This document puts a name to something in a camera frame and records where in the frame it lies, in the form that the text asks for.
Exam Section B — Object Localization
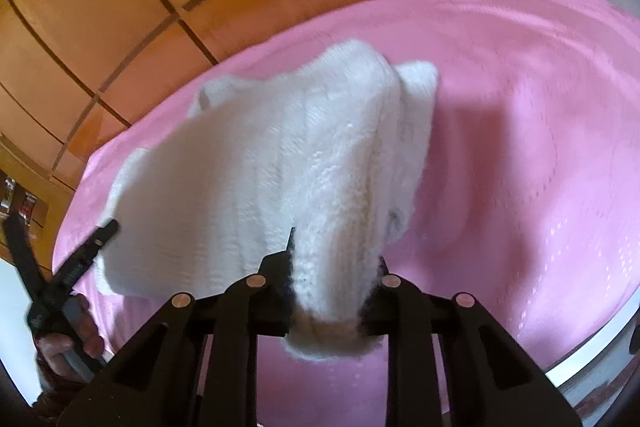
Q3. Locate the pink bedspread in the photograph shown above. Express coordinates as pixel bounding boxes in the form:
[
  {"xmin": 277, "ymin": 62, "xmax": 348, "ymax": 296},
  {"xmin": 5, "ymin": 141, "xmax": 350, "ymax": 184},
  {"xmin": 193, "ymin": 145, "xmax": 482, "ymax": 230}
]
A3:
[{"xmin": 50, "ymin": 0, "xmax": 638, "ymax": 427}]

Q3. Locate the white knit sweater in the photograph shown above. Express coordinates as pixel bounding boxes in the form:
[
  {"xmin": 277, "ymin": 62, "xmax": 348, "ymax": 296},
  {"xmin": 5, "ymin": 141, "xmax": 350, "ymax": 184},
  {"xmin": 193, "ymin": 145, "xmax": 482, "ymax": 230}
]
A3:
[{"xmin": 90, "ymin": 38, "xmax": 440, "ymax": 360}]

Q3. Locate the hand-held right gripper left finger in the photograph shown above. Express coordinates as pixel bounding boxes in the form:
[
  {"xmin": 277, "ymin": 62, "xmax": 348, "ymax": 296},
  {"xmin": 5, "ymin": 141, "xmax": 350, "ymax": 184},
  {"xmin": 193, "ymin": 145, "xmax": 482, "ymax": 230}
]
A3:
[{"xmin": 64, "ymin": 227, "xmax": 297, "ymax": 427}]

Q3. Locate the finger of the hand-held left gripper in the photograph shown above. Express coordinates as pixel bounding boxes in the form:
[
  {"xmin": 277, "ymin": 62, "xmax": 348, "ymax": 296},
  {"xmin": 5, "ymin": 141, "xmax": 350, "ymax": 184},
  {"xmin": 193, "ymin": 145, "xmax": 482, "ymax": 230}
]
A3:
[
  {"xmin": 47, "ymin": 219, "xmax": 120, "ymax": 303},
  {"xmin": 2, "ymin": 216, "xmax": 52, "ymax": 308}
]

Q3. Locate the person's left forearm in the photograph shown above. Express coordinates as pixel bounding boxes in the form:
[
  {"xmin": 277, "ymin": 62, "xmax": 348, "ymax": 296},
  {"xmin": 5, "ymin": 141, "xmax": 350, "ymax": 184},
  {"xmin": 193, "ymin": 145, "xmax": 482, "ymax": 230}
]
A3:
[{"xmin": 27, "ymin": 354, "xmax": 93, "ymax": 420}]

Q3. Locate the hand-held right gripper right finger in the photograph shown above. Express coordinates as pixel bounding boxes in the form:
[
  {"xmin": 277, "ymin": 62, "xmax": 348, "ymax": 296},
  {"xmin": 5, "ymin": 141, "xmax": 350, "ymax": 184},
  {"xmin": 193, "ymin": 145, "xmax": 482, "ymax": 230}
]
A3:
[{"xmin": 359, "ymin": 256, "xmax": 583, "ymax": 427}]

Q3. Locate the person's left hand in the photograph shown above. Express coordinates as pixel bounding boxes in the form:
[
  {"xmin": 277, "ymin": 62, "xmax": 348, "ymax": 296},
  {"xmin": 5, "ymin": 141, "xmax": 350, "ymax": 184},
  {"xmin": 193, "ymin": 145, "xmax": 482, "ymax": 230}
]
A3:
[{"xmin": 34, "ymin": 294, "xmax": 107, "ymax": 388}]

